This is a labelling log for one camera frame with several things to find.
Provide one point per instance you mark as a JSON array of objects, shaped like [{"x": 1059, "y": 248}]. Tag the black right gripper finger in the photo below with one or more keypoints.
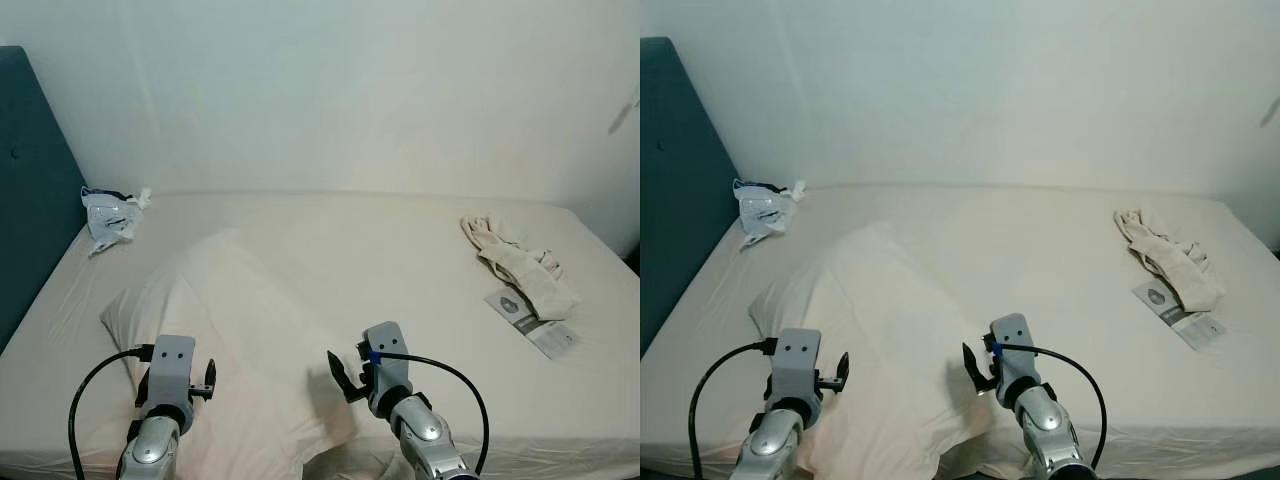
[
  {"x": 345, "y": 385},
  {"x": 977, "y": 376}
]

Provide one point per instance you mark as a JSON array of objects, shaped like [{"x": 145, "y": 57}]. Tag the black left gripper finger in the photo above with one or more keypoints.
[
  {"x": 843, "y": 368},
  {"x": 210, "y": 375}
]

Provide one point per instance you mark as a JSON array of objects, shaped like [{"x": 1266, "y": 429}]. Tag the cream bed pillow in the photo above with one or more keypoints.
[
  {"x": 870, "y": 320},
  {"x": 230, "y": 330}
]

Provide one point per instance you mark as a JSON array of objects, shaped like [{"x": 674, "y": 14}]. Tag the bed with cream sheet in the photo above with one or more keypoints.
[
  {"x": 350, "y": 250},
  {"x": 1000, "y": 240}
]

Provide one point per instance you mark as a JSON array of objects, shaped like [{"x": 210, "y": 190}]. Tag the grey printed paper card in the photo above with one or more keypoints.
[
  {"x": 1192, "y": 330},
  {"x": 545, "y": 338}
]

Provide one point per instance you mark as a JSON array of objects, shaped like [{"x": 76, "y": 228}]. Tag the clear plastic package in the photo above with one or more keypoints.
[
  {"x": 760, "y": 205},
  {"x": 108, "y": 215}
]

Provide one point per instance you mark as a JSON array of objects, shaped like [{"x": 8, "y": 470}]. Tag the beige folded cloth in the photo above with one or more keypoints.
[
  {"x": 520, "y": 270},
  {"x": 1175, "y": 265}
]

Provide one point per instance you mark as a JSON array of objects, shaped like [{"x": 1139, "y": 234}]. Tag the teal upholstered headboard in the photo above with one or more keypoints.
[
  {"x": 35, "y": 200},
  {"x": 680, "y": 200}
]

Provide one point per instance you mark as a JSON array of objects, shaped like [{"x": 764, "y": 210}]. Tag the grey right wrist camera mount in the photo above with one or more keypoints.
[
  {"x": 1012, "y": 328},
  {"x": 383, "y": 335}
]

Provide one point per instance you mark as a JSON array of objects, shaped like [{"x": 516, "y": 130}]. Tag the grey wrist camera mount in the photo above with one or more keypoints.
[
  {"x": 795, "y": 360},
  {"x": 172, "y": 365},
  {"x": 1012, "y": 328},
  {"x": 383, "y": 335}
]

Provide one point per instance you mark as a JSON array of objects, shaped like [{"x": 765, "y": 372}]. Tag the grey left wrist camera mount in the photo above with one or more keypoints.
[
  {"x": 172, "y": 365},
  {"x": 795, "y": 360}
]

